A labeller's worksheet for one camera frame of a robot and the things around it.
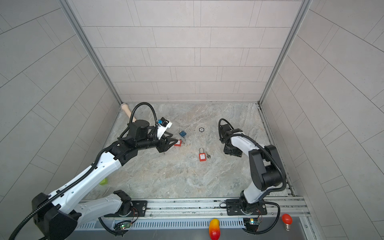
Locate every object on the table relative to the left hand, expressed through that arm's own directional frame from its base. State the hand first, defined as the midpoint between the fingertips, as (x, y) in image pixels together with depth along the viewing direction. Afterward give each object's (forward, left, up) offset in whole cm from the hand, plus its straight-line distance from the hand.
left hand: (177, 137), depth 70 cm
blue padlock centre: (+17, +1, -23) cm, 28 cm away
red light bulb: (-31, -50, -20) cm, 62 cm away
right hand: (+3, -31, -23) cm, 39 cm away
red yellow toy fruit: (-34, -17, -19) cm, 43 cm away
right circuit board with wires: (-32, -35, -23) cm, 53 cm away
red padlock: (0, -12, -22) cm, 25 cm away
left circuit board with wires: (-33, +23, -19) cm, 45 cm away
